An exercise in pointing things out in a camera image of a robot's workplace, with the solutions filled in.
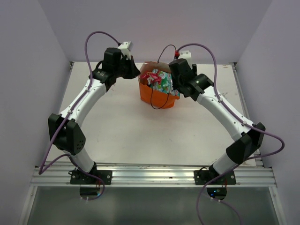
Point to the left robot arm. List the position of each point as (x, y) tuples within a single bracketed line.
[(65, 128)]

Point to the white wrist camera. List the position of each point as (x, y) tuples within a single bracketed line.
[(126, 48), (186, 55)]

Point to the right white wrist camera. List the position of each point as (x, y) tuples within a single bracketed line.
[(186, 55)]

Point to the orange paper bag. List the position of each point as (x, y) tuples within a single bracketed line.
[(157, 99)]

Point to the small pink snack packet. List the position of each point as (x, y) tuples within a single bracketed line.
[(150, 78)]

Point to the green Fox's candy bag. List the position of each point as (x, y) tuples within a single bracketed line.
[(166, 85)]

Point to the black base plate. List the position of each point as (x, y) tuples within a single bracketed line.
[(98, 177), (204, 175)]

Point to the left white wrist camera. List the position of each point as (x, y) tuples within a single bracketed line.
[(126, 48)]

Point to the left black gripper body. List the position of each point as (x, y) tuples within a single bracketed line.
[(125, 69)]

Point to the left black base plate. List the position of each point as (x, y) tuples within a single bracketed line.
[(98, 177)]

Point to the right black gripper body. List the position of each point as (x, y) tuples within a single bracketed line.
[(177, 86)]

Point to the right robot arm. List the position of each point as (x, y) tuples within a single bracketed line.
[(200, 88)]

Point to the aluminium rail frame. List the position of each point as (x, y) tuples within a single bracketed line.
[(162, 176)]

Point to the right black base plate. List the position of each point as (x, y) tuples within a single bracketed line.
[(204, 175)]

